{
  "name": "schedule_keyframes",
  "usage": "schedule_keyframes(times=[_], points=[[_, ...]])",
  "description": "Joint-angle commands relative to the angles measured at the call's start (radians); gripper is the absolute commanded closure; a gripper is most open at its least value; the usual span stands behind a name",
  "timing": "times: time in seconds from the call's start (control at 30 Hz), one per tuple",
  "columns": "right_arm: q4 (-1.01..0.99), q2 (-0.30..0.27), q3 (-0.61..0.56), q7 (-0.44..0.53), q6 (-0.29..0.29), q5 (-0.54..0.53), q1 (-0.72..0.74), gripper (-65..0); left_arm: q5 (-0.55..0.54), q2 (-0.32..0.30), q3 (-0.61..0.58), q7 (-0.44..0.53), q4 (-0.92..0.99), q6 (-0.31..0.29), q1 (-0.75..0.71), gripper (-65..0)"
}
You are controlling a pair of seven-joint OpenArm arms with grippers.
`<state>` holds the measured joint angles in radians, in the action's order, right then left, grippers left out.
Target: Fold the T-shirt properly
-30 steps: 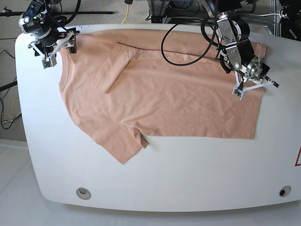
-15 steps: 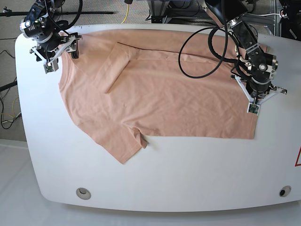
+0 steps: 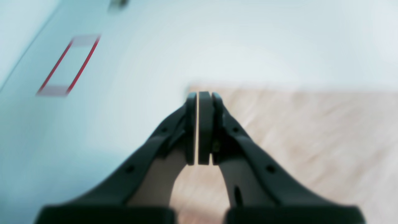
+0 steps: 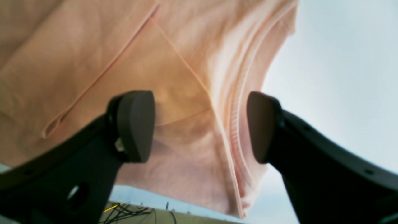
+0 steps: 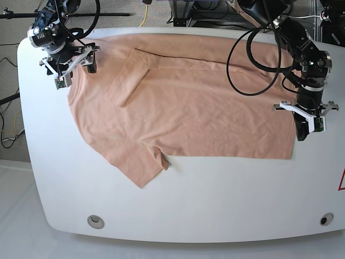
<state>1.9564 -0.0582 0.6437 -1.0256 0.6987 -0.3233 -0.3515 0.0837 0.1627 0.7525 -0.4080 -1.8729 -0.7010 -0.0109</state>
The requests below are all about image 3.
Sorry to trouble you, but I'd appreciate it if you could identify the left gripper black image-right left finger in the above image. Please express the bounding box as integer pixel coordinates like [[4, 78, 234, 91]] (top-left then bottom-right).
[[35, 92, 197, 224]]

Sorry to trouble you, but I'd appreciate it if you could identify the left gripper black image-right right finger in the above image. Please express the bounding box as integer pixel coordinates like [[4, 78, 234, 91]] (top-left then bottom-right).
[[198, 92, 366, 224]]

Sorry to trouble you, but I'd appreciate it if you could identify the peach pink T-shirt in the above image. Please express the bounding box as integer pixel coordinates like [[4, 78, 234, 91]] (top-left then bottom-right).
[[188, 85, 398, 224]]

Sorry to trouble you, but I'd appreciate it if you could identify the red triangle sticker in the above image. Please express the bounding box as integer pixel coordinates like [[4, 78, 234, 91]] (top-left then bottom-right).
[[36, 34, 101, 97]]

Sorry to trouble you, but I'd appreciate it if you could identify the right table cable grommet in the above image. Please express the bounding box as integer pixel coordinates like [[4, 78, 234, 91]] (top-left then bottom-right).
[[108, 0, 129, 11]]

